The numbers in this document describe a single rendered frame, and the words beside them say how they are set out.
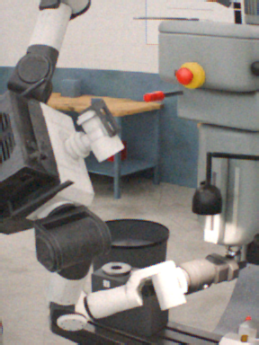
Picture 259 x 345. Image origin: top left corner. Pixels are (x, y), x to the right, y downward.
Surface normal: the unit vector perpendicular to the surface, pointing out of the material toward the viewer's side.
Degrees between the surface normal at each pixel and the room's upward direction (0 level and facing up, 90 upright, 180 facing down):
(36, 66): 61
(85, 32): 90
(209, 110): 90
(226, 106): 90
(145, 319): 90
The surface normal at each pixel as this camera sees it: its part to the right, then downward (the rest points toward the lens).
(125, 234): 0.11, 0.19
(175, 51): -0.62, 0.20
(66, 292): 0.11, 0.71
